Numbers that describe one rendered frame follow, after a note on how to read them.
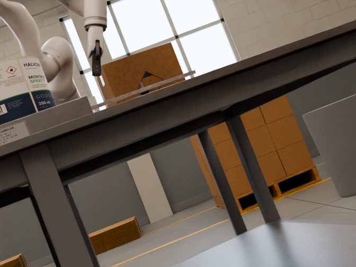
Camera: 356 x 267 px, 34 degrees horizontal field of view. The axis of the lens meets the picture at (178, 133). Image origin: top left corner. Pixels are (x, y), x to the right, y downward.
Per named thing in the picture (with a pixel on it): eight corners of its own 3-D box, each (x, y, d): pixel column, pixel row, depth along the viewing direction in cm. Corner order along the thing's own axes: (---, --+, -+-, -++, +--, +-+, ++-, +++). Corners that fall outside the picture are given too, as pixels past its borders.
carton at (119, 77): (126, 128, 224) (101, 64, 225) (118, 136, 248) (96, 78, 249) (195, 103, 232) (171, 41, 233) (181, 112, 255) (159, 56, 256)
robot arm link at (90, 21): (82, 24, 212) (82, 32, 212) (85, 16, 204) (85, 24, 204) (105, 25, 215) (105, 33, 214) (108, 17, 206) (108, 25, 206)
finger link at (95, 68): (91, 57, 207) (91, 75, 206) (92, 54, 204) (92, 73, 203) (100, 57, 208) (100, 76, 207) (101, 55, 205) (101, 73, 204)
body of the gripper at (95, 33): (83, 29, 213) (84, 59, 211) (86, 21, 203) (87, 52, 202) (104, 30, 215) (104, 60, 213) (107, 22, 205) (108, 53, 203)
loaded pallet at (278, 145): (322, 179, 511) (285, 86, 514) (238, 214, 501) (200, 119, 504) (284, 179, 630) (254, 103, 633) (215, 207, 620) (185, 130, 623)
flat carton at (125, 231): (83, 260, 609) (77, 242, 609) (90, 252, 661) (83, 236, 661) (140, 237, 611) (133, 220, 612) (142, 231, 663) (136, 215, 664)
